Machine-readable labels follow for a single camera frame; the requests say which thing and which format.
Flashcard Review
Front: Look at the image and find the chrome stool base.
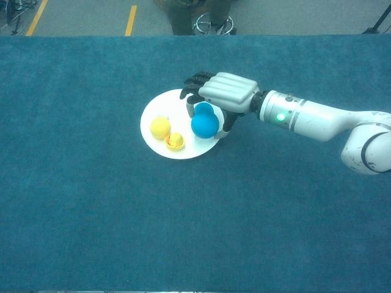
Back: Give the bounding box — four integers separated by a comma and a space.
192, 12, 238, 36

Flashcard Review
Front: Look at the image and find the black tripod stand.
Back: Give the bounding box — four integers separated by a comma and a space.
362, 2, 391, 35

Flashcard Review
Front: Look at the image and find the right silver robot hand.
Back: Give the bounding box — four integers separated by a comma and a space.
179, 71, 261, 140

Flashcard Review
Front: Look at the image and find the small blue ball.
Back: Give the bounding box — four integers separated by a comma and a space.
194, 102, 215, 118

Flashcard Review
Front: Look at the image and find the person in olive trousers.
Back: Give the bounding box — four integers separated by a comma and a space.
161, 0, 238, 36

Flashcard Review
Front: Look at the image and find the big yellow ball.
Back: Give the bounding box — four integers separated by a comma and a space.
149, 116, 171, 140

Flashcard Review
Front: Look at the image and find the dark metal wheeled frame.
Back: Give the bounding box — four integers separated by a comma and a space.
0, 0, 39, 35

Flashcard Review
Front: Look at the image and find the teal table cloth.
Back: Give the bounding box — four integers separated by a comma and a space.
0, 35, 391, 292

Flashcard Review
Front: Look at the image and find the big blue ball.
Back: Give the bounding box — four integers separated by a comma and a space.
191, 112, 220, 140

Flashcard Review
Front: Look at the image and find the yellow fluted cup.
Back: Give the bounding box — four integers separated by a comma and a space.
164, 134, 186, 152

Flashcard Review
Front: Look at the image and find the white round plate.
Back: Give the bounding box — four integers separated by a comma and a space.
139, 88, 225, 160

